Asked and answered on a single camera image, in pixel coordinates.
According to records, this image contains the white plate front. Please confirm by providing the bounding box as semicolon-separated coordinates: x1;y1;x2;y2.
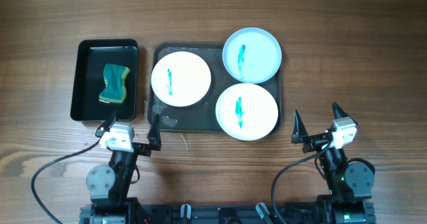
216;83;279;141

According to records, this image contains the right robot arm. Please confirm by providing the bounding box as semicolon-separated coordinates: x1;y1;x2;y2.
292;103;376;223

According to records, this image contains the black water basin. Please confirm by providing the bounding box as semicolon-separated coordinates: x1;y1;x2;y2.
69;38;139;123

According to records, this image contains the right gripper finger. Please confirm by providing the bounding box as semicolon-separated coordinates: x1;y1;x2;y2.
292;109;308;144
332;102;349;119

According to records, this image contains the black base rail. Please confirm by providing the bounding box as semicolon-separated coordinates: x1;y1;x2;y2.
79;202;377;224

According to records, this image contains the white plate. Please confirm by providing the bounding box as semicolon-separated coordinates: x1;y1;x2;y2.
216;83;279;141
151;51;211;107

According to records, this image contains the dark serving tray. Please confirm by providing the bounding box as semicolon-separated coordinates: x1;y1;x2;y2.
146;42;283;134

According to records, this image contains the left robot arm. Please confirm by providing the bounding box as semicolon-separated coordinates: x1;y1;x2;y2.
79;113;161;224

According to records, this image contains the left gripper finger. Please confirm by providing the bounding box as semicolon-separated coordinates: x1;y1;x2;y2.
95;111;117;137
147;114;161;151

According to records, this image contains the green yellow sponge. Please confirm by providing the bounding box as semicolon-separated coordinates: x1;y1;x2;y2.
99;63;130;103

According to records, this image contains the pale blue plate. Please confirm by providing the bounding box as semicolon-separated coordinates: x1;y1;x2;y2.
222;27;282;84

